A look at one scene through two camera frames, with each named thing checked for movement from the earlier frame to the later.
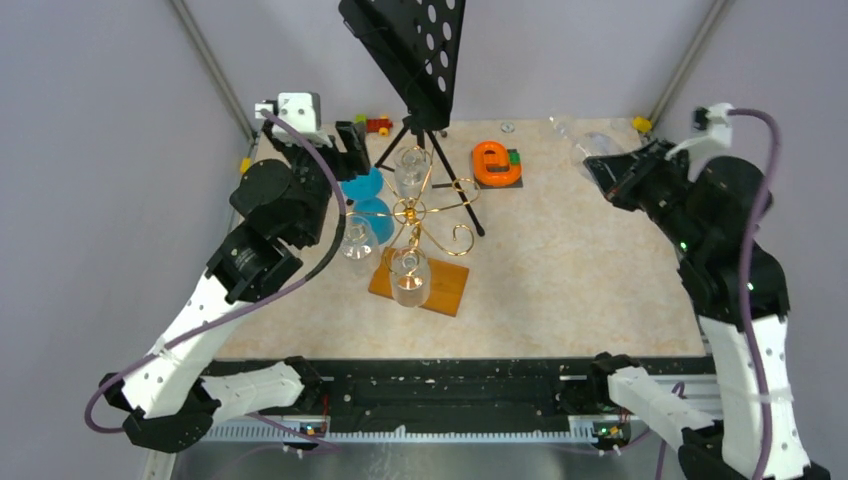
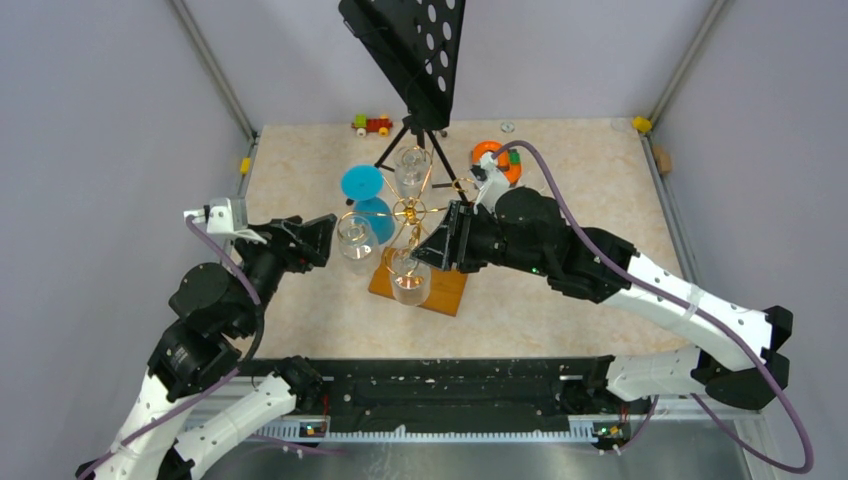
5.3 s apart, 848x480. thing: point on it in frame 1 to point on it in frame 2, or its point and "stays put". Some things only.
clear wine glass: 410,275 stays put
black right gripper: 616,174 to 449,247
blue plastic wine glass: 364,192 stays put
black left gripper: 353,162 to 313,237
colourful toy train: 380,125 stays put
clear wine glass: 413,172 stays put
